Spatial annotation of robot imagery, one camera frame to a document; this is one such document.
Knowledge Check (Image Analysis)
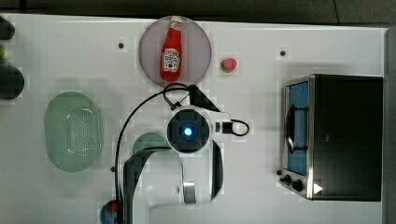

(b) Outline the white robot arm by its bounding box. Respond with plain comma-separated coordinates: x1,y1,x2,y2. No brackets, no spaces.
123,105,232,224

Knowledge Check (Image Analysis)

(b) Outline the red toy strawberry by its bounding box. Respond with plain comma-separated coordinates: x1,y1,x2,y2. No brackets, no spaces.
220,58,237,73

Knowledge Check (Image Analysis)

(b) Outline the green cup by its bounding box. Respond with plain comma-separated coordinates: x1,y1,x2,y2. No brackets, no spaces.
133,133,170,154

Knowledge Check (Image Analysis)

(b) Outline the red ketchup bottle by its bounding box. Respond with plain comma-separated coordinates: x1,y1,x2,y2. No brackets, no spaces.
160,16,182,82

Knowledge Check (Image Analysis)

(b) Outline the grey round plate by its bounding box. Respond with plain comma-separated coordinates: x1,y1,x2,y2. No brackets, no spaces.
138,16,212,87

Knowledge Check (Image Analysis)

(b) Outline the green perforated colander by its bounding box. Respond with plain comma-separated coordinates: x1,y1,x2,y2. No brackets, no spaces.
44,91,103,173

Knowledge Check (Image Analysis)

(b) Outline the blue bowl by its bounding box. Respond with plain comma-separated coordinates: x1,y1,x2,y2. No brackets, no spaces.
100,201,120,224

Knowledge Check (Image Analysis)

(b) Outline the black cylinder lower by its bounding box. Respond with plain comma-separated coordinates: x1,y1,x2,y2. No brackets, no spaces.
0,65,24,100

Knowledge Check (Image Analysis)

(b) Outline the black cylinder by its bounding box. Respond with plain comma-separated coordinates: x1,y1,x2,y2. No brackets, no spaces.
0,65,24,100
0,17,15,40

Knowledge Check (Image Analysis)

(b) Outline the green small bottle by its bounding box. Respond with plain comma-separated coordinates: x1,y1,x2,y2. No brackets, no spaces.
0,48,6,59

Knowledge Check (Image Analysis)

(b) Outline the black cylinder upper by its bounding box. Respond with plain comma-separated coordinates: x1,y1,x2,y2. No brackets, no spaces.
0,17,15,40

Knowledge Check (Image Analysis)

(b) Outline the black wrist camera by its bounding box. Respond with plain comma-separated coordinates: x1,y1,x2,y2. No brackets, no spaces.
187,84,219,112

